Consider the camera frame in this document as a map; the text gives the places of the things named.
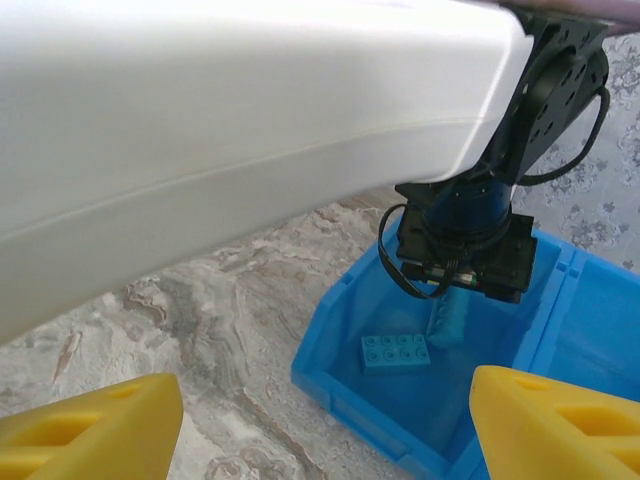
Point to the blue two-by-four lego brick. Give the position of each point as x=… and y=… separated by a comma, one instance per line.
x=395, y=352

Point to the finger of the teal left gripper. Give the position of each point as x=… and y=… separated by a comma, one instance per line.
x=457, y=320
x=440, y=325

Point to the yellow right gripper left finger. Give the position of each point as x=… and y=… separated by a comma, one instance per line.
x=100, y=430

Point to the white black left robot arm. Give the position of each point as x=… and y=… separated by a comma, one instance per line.
x=200, y=125

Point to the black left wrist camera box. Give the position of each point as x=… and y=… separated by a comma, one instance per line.
x=500, y=275

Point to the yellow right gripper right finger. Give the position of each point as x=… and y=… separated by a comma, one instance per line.
x=540, y=430

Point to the blue three-compartment bin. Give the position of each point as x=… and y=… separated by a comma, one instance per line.
x=590, y=325

